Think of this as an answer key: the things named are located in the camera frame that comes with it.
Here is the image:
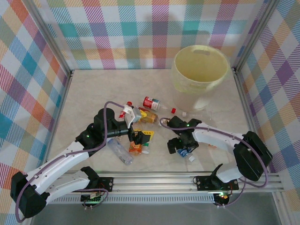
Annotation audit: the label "slotted grey cable duct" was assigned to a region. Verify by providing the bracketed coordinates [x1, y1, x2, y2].
[37, 195, 216, 203]

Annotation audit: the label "pale yellow plastic bin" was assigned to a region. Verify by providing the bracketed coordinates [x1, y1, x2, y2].
[172, 45, 230, 111]

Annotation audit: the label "red teal label water bottle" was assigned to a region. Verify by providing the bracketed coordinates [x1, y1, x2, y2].
[142, 96, 176, 113]

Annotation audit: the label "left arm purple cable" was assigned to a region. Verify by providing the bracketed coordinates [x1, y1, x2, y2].
[15, 100, 126, 223]

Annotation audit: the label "orange juice bottle yellow cap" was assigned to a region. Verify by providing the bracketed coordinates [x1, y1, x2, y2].
[128, 140, 143, 156]

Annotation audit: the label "aluminium frame post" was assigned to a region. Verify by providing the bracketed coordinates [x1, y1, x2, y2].
[232, 0, 282, 72]
[22, 0, 73, 78]

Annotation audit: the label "red label cola bottle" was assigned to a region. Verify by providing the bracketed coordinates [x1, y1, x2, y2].
[118, 101, 133, 119]

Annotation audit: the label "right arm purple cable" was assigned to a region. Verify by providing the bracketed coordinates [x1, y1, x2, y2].
[159, 118, 270, 208]

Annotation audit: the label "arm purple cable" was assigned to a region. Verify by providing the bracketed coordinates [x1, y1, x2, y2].
[159, 118, 270, 208]
[15, 100, 126, 223]

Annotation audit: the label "clear ribbed water bottle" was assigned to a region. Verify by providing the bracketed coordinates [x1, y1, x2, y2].
[106, 137, 134, 165]

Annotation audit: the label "clear bottle small white cap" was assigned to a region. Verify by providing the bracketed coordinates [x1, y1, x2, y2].
[182, 110, 213, 120]

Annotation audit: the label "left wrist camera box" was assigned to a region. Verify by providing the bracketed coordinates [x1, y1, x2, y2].
[121, 105, 143, 129]

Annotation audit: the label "red tan label tea bottle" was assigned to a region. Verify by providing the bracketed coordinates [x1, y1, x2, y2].
[137, 107, 158, 124]

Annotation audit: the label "circuit board orange connector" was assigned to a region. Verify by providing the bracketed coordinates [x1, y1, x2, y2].
[213, 192, 232, 205]

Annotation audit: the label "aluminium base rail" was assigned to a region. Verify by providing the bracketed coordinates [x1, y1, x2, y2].
[25, 171, 285, 195]

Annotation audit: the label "black circuit board green lights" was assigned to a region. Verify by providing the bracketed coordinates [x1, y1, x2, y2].
[80, 193, 103, 205]

